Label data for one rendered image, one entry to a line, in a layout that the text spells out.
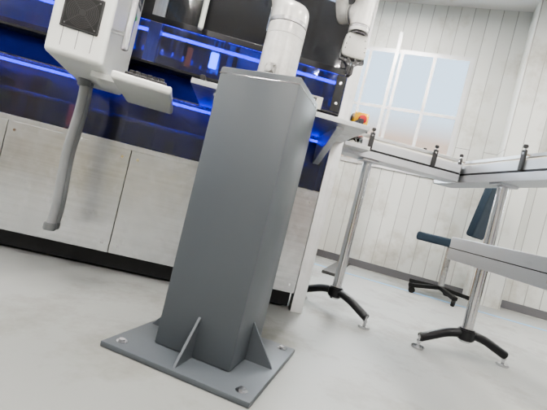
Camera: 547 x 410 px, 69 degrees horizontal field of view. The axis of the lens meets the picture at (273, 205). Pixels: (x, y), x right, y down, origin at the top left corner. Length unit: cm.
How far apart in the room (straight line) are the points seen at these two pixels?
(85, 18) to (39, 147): 77
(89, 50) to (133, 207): 76
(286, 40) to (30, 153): 131
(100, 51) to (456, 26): 424
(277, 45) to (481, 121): 376
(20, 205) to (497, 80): 446
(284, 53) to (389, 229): 354
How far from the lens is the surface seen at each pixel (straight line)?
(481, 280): 211
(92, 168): 200
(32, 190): 210
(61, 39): 152
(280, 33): 129
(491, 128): 483
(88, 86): 180
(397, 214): 461
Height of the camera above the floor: 51
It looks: 1 degrees down
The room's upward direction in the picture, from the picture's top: 14 degrees clockwise
